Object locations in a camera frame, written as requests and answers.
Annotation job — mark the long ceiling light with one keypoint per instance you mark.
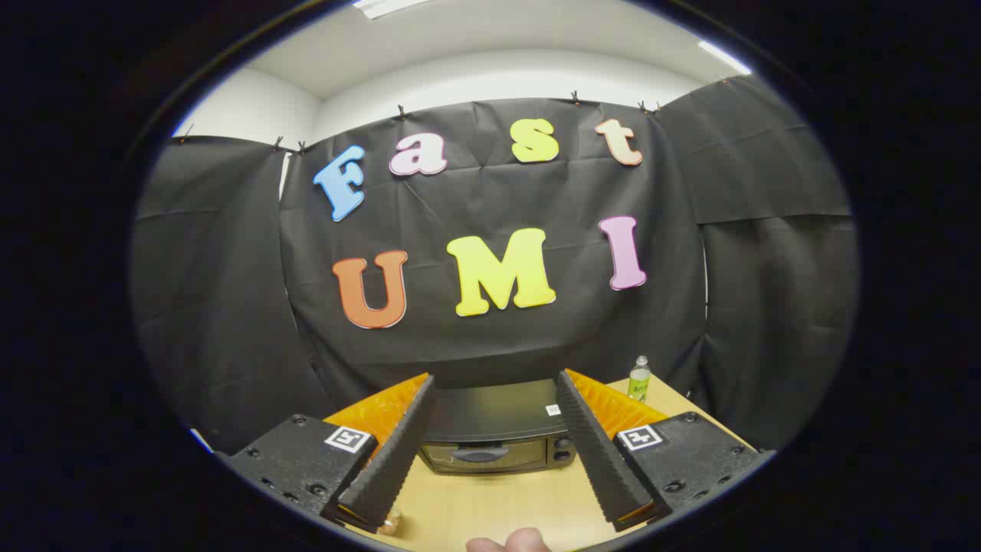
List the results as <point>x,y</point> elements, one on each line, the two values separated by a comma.
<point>391,6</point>

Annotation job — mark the green drink bottle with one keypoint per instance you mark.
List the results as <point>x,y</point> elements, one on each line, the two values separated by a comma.
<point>639,383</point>

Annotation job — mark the black toaster oven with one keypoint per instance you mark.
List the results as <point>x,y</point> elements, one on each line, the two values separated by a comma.
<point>490,414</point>

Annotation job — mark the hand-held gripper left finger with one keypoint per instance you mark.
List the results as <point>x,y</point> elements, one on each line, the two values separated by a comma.
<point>391,460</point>

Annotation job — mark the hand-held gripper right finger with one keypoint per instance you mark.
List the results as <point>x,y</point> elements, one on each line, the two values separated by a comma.
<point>594,445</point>

